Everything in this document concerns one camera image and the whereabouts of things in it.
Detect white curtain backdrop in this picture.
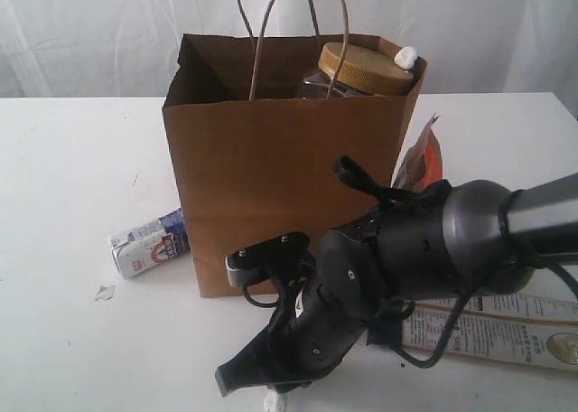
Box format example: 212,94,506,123
1,0,577,112

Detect brown pouch with orange label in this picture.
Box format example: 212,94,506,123
393,115,443,192

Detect white candy top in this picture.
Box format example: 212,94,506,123
394,46,419,71

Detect nut jar with gold lid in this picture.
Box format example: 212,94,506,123
296,42,414,99

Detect white long noodle package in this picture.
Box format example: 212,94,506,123
387,294,577,372

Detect white candy bottom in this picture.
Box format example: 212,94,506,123
263,390,288,412

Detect brown paper bag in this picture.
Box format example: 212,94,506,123
163,25,427,298

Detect blue white milk carton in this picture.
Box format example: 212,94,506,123
109,208,191,279

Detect white candy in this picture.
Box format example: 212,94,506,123
263,390,288,412
394,46,419,71

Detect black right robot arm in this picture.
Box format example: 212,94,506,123
215,175,577,396

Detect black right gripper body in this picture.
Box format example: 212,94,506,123
266,276,366,385

